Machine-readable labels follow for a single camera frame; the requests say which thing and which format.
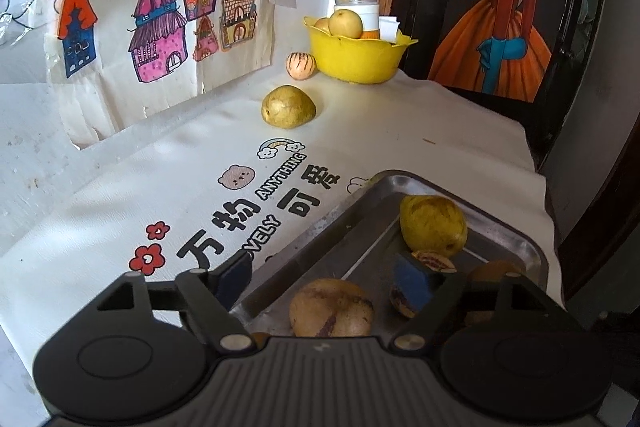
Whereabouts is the yellow plastic bowl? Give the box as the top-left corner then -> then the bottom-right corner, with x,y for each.
303,16 -> 418,84

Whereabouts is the orange fruit in bowl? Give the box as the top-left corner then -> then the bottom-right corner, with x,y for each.
360,29 -> 380,39

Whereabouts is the white glass jar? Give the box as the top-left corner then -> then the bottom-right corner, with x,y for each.
334,0 -> 380,32

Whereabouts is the large striped beige melon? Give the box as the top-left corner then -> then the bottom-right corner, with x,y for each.
288,279 -> 375,338

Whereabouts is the white printed table cloth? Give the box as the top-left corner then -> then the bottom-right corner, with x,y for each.
0,68 -> 564,427

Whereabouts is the houses drawing paper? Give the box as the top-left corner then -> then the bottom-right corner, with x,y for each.
46,0 -> 274,147

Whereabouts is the small orange tangerine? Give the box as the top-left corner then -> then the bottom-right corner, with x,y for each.
250,332 -> 271,349

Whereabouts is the metal tray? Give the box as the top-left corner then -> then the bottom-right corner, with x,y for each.
231,170 -> 549,341

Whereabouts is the yellow fruit in tray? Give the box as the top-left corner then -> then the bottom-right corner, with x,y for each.
399,195 -> 468,258

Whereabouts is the white paper roll in bowl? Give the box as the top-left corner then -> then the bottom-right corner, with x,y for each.
378,15 -> 399,44

